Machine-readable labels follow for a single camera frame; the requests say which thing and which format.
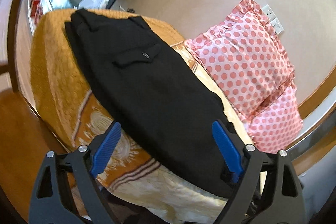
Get yellow embroidered bedspread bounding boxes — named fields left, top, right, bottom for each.
left=30, top=8, right=261, bottom=224

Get wooden door frame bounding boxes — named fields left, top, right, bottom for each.
left=286, top=69, right=335, bottom=174

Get pink polka dot pillow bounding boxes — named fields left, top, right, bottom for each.
left=185, top=0, right=294, bottom=121

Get white wall socket panel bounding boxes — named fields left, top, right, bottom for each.
left=262, top=5, right=284, bottom=35

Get black pants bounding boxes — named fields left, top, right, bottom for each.
left=65, top=9, right=235, bottom=198

